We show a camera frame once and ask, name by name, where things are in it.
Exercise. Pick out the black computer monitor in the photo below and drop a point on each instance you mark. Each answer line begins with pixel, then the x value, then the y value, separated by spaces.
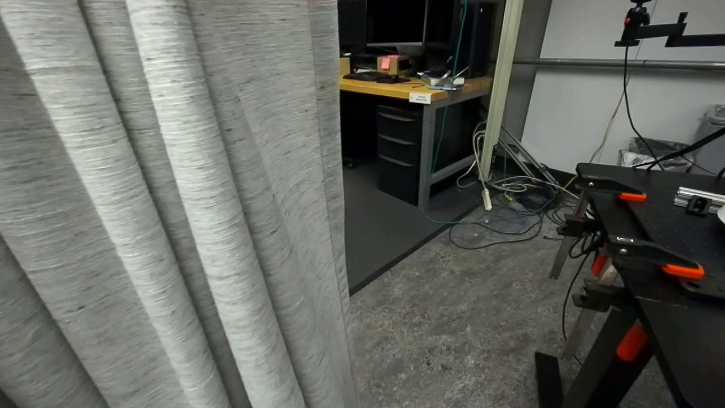
pixel 351 23
pixel 396 23

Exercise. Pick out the black slanted rod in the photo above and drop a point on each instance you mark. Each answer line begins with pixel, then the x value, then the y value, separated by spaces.
pixel 693 143

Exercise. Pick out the grey metal tripod legs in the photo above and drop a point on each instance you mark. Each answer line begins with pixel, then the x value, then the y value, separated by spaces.
pixel 532 161

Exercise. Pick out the small black camera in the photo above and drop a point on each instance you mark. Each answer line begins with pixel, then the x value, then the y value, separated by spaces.
pixel 639 15

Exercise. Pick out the small pink box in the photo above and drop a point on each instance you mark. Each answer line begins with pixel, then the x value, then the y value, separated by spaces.
pixel 387 64

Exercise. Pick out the light grey curtain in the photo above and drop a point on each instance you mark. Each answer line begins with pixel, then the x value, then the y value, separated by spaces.
pixel 150 227

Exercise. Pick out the black work table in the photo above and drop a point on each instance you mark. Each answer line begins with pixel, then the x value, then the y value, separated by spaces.
pixel 672 223

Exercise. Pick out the small black gadget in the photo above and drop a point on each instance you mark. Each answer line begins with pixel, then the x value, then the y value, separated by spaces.
pixel 696 205

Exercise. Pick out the silver clamp bar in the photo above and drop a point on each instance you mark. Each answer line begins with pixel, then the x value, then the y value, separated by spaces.
pixel 563 256

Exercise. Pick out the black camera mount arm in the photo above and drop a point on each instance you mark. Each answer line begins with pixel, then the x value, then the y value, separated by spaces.
pixel 693 40

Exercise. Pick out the black keyboard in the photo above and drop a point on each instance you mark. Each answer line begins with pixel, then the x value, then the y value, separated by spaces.
pixel 377 76

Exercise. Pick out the wooden top office desk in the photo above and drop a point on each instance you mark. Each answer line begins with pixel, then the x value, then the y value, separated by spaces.
pixel 393 90

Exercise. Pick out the grey metal frame post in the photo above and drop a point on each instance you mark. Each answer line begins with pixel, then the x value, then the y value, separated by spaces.
pixel 532 47

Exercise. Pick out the white and teal item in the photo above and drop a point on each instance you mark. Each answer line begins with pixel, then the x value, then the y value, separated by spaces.
pixel 686 194

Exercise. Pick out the black drawer cabinet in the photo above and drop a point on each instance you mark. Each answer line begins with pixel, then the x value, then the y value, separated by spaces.
pixel 400 150

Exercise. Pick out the beige slanted pole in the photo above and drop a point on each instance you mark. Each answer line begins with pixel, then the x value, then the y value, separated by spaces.
pixel 501 76

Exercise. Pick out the horizontal metal wall rail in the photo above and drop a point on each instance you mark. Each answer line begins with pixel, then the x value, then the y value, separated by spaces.
pixel 664 64

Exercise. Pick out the dark grey floor mat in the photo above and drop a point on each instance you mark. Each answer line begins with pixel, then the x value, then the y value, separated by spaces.
pixel 385 227

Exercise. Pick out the black computer tower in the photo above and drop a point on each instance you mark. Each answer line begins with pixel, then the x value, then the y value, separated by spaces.
pixel 484 38

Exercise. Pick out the white flat box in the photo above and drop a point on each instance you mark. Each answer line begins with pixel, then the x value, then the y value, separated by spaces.
pixel 635 158

